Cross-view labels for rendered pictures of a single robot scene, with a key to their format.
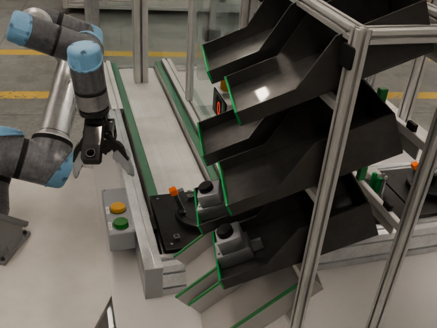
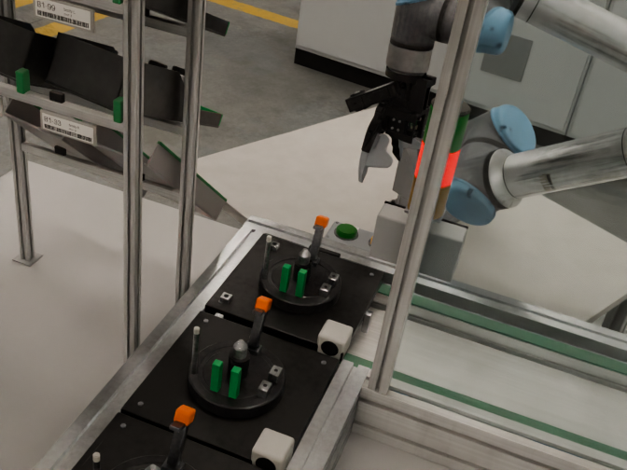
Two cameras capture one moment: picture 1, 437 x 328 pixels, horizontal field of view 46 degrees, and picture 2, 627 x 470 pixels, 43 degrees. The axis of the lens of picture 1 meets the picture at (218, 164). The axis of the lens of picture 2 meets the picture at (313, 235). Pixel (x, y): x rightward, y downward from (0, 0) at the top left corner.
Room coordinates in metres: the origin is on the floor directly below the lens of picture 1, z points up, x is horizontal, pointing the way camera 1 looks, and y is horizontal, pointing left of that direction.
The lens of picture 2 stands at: (1.73, -0.86, 1.81)
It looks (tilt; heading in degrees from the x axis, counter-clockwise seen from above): 34 degrees down; 124
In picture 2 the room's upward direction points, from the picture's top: 9 degrees clockwise
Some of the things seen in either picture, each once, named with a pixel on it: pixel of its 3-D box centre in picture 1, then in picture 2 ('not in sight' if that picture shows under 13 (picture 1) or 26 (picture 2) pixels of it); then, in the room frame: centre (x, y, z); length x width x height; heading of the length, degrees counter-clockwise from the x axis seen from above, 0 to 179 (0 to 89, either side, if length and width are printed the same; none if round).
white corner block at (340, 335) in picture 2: not in sight; (334, 339); (1.24, -0.02, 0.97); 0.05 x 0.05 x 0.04; 18
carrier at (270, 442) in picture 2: not in sight; (239, 361); (1.20, -0.20, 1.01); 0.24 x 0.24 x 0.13; 18
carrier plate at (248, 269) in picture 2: (199, 218); (299, 291); (1.12, 0.04, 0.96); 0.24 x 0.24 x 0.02; 18
